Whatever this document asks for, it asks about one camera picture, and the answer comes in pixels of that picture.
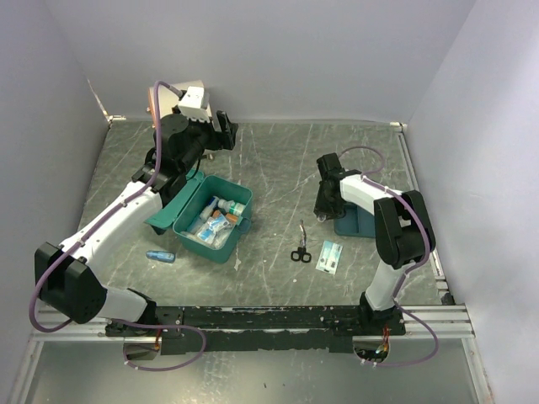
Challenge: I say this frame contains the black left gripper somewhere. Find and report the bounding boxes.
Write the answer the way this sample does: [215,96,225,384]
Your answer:
[179,110,239,173]

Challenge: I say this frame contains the teal divided tray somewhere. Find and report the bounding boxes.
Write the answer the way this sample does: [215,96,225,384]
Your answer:
[334,204,376,239]

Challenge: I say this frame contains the black scissors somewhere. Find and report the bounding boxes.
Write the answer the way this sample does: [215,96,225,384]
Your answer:
[291,220,312,263]

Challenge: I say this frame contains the teal medicine kit box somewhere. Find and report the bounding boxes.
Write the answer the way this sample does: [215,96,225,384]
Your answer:
[146,170,253,263]

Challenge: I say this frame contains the white disinfectant bottle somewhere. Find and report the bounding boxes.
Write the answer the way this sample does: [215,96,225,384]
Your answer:
[217,199,245,216]

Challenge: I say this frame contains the brown bottle orange cap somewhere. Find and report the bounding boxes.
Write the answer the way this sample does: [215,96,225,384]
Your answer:
[224,213,240,228]

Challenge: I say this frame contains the clear gauze packet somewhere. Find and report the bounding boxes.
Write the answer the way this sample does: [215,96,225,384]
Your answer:
[181,218,233,249]

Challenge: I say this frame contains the blue white wipes packet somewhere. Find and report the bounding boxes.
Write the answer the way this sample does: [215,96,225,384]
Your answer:
[196,213,231,245]

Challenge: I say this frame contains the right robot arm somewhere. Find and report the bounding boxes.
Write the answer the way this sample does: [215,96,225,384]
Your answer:
[314,153,435,335]

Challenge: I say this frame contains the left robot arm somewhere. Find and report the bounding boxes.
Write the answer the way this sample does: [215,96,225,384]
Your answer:
[29,111,238,336]

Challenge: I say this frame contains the cream cylindrical cabinet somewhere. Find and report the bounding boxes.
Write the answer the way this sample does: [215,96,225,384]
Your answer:
[147,80,213,125]

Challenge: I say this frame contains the blue transparent small bottle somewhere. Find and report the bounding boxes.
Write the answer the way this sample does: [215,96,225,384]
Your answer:
[146,250,176,263]

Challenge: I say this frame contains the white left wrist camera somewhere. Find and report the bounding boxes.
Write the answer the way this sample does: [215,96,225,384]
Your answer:
[177,86,211,123]

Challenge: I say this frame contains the metal corner bracket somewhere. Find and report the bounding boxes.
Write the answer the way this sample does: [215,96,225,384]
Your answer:
[105,114,126,125]

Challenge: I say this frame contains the black mounting base rail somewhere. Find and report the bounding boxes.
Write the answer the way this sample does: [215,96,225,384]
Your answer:
[104,305,408,355]

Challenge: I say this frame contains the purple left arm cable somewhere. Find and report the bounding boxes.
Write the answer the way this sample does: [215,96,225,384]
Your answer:
[29,79,186,333]

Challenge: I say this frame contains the aluminium frame rail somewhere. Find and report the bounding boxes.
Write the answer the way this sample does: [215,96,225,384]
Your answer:
[30,306,475,342]

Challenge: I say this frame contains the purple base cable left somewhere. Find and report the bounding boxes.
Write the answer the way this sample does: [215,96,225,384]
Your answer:
[109,318,208,372]

